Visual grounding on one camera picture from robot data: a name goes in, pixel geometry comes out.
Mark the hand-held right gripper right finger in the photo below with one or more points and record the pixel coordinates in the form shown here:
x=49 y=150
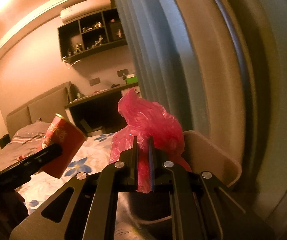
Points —
x=151 y=165

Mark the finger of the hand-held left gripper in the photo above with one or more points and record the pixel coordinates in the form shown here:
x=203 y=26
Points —
x=33 y=158

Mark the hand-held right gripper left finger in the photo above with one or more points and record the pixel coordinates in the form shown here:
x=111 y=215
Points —
x=133 y=165

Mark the dark red paper cup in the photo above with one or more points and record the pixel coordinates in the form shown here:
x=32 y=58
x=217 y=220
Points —
x=68 y=140

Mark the red translucent plastic bag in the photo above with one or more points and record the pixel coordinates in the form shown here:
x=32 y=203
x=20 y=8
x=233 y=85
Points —
x=153 y=122

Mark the brown plastic waste bin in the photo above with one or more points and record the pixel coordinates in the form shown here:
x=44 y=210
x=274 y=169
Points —
x=208 y=150

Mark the black bedside box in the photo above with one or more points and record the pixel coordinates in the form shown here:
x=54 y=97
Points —
x=4 y=141

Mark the grey striped bedding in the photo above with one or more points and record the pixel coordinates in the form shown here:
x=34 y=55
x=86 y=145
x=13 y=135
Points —
x=26 y=137

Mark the brown padded headboard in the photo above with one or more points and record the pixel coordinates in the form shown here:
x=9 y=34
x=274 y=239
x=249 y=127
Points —
x=46 y=105

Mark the white cabinet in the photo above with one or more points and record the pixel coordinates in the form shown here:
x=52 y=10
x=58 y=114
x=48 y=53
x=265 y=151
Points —
x=131 y=92

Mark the dark desk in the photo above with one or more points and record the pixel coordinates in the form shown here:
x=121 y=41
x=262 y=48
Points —
x=96 y=100

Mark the green box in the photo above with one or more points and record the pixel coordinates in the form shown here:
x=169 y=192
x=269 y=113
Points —
x=131 y=79

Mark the blue grey curtain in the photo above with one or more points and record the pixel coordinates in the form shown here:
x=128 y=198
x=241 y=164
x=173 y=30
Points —
x=153 y=55

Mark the group of small figurines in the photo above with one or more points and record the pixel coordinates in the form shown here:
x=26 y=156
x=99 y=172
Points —
x=98 y=40

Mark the white air conditioner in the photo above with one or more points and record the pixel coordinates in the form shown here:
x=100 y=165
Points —
x=83 y=10

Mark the grey wall outlet panel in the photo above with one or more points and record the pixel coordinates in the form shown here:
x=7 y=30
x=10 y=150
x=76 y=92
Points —
x=94 y=81
x=122 y=72

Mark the dark wall shelf unit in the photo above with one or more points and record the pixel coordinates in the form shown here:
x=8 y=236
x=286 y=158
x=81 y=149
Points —
x=67 y=37

